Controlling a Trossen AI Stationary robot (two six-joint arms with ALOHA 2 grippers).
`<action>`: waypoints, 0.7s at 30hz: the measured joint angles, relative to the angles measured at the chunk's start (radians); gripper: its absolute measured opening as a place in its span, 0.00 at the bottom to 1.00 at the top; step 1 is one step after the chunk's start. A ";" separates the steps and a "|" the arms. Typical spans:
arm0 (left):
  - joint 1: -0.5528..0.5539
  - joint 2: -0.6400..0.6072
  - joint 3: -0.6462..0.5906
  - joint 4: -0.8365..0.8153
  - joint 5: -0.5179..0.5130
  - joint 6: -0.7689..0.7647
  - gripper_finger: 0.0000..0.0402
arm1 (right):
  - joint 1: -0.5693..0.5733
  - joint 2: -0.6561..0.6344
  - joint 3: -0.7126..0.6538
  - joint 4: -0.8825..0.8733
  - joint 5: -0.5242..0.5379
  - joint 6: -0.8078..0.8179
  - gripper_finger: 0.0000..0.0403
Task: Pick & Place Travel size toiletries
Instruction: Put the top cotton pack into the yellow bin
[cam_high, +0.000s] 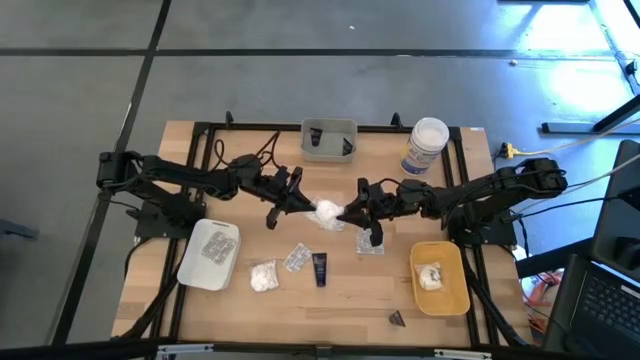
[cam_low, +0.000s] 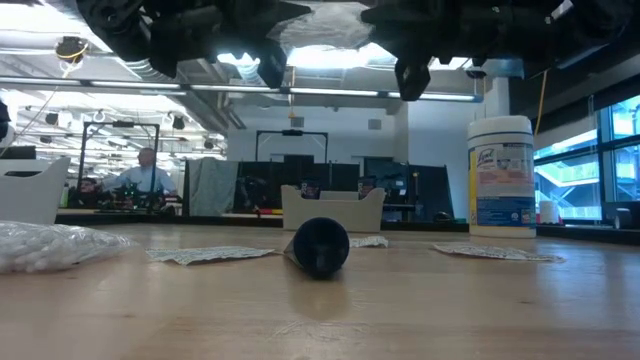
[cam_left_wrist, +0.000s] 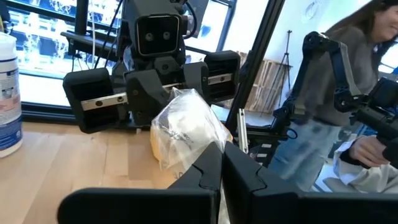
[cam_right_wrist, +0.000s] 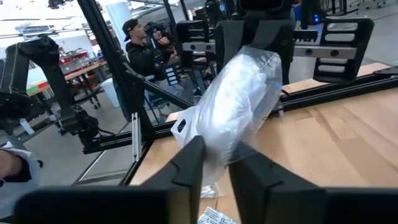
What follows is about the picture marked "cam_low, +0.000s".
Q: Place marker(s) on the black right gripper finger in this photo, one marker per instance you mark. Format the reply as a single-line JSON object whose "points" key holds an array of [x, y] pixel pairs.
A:
{"points": [[412, 80]]}

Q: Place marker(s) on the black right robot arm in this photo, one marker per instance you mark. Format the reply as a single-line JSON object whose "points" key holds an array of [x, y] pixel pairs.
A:
{"points": [[575, 30]]}

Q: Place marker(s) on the white printed sachet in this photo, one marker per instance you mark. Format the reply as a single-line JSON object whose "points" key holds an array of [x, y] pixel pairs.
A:
{"points": [[370, 242], [495, 252], [210, 255]]}

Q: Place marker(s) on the light grey plastic bin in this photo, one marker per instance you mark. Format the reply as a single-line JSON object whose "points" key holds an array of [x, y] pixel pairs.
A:
{"points": [[340, 215]]}

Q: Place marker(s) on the black standing desk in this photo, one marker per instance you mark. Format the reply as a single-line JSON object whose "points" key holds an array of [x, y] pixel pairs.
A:
{"points": [[590, 235]]}

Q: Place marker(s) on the black partition panel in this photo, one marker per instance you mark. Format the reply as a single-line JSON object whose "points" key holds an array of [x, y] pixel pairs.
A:
{"points": [[265, 175]]}

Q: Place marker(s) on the black metal rig frame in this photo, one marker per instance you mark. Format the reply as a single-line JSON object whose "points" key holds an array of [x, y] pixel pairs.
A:
{"points": [[292, 132], [120, 124]]}

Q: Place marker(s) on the white paper roll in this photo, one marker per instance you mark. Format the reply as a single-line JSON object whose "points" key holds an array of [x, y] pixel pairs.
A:
{"points": [[549, 212]]}

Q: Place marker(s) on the Lysol wipes canister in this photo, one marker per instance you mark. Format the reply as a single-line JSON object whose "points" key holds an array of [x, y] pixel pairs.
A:
{"points": [[500, 190]]}

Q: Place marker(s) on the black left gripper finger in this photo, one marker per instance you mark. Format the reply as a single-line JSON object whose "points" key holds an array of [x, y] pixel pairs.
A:
{"points": [[275, 65]]}

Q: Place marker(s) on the grey cloth cover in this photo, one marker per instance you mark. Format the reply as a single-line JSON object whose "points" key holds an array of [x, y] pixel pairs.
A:
{"points": [[210, 185]]}

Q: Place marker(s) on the person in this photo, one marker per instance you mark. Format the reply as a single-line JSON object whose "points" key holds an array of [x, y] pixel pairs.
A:
{"points": [[87, 187], [142, 177]]}

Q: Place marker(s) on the clear cotton swab bag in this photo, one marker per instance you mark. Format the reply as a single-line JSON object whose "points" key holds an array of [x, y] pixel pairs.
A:
{"points": [[325, 27], [50, 247]]}

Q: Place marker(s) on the black tape roll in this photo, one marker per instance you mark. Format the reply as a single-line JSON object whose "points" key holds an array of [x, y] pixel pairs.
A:
{"points": [[623, 219]]}

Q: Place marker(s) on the white plastic bin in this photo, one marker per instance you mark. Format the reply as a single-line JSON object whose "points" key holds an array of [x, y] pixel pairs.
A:
{"points": [[35, 200]]}

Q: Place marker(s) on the long LED light bar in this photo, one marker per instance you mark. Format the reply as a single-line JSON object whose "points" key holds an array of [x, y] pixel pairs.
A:
{"points": [[330, 92]]}

